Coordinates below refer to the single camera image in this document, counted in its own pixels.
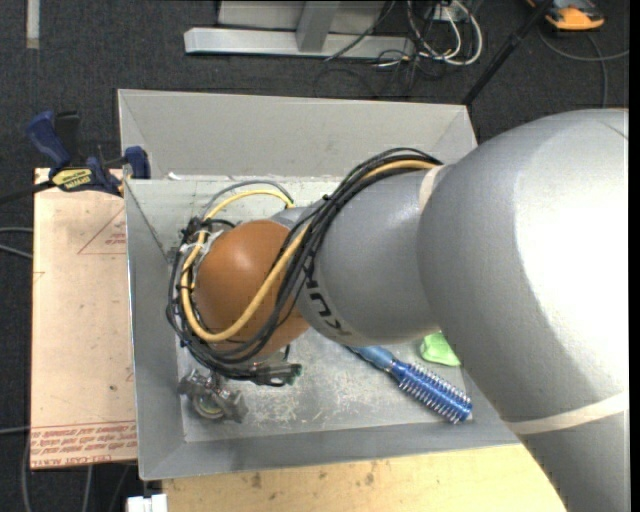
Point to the brown cardboard board red print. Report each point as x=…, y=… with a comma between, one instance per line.
x=80, y=320

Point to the blue round hairbrush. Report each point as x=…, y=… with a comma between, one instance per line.
x=430, y=387

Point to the light green cloth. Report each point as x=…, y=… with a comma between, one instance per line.
x=439, y=350

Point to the grey metal bin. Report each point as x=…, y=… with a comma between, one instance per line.
x=280, y=140

